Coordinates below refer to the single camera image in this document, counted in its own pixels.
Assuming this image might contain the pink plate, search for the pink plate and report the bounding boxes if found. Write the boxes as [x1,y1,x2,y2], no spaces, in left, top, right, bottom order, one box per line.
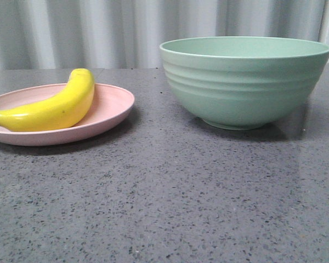
[0,83,135,146]

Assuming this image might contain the yellow plastic banana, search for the yellow plastic banana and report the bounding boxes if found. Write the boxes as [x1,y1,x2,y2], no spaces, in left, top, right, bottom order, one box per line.
[0,68,95,132]

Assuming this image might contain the green ribbed bowl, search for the green ribbed bowl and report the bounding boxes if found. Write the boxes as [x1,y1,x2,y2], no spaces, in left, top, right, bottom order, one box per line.
[160,36,329,130]

